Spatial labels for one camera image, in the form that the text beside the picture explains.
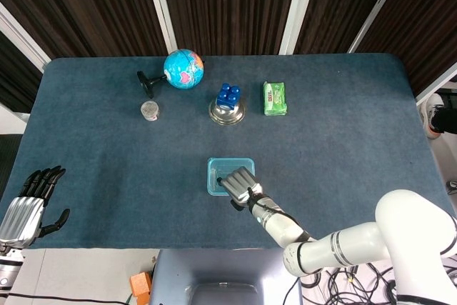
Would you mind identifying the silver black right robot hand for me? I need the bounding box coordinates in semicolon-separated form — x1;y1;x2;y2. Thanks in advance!
216;166;264;210

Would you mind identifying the green wet wipes pack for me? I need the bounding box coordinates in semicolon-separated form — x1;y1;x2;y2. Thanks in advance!
262;81;288;117

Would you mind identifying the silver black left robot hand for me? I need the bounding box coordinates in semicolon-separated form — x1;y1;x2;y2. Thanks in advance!
0;165;71;249

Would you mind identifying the black floor cable tangle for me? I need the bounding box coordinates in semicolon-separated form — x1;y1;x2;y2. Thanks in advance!
299;261;397;305

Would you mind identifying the white sneaker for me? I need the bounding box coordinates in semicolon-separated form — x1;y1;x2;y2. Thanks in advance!
421;93;447;140

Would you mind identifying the black trouser leg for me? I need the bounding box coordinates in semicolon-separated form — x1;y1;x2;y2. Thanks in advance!
431;106;457;134

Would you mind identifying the blue globe on black stand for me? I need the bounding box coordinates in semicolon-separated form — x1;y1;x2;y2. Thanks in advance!
136;49;205;99

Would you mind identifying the grey robot torso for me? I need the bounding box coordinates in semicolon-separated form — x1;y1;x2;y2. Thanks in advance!
149;249;303;305

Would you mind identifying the blue-rimmed clear plastic lid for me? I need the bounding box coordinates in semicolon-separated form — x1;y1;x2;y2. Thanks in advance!
207;156;256;197

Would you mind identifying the white partition post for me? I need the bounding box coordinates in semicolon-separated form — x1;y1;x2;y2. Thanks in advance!
142;0;179;56
348;0;410;54
278;0;321;56
0;1;53;72
416;72;457;106

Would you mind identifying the small clear round jar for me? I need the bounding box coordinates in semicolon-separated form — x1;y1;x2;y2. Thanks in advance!
140;101;161;121

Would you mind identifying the blue toy building block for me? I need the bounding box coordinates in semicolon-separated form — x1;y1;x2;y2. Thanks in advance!
216;82;242;110

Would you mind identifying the blue table cloth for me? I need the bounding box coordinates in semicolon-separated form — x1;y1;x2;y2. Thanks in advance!
0;53;457;251

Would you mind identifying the orange block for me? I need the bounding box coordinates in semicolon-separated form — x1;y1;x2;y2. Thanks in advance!
129;271;153;305

